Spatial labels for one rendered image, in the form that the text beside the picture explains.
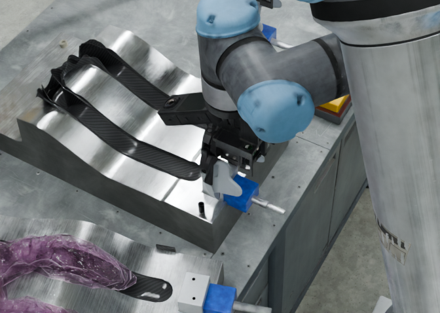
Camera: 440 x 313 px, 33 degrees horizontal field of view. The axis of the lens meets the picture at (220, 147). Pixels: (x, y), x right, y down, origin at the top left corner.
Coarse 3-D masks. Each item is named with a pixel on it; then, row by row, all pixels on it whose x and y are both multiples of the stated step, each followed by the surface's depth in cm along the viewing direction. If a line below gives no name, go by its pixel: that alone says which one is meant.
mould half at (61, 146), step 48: (48, 48) 143; (144, 48) 133; (0, 96) 136; (96, 96) 126; (0, 144) 134; (48, 144) 123; (96, 144) 122; (192, 144) 123; (96, 192) 126; (144, 192) 117; (192, 192) 117; (192, 240) 120
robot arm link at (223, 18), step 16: (208, 0) 88; (224, 0) 88; (240, 0) 87; (208, 16) 86; (224, 16) 86; (240, 16) 86; (256, 16) 87; (208, 32) 87; (224, 32) 86; (240, 32) 86; (256, 32) 87; (208, 48) 89; (224, 48) 86; (208, 64) 91; (208, 80) 94
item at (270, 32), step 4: (264, 24) 133; (264, 28) 132; (268, 28) 132; (272, 28) 132; (264, 32) 131; (268, 32) 131; (272, 32) 131; (268, 36) 131; (272, 36) 132; (268, 40) 131; (272, 40) 131; (276, 40) 131; (272, 44) 131; (276, 44) 131; (280, 44) 131; (284, 44) 130; (288, 44) 130; (284, 48) 131
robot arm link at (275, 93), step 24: (240, 48) 85; (264, 48) 85; (288, 48) 86; (312, 48) 85; (240, 72) 84; (264, 72) 82; (288, 72) 83; (312, 72) 83; (240, 96) 83; (264, 96) 81; (288, 96) 80; (312, 96) 84; (264, 120) 81; (288, 120) 82
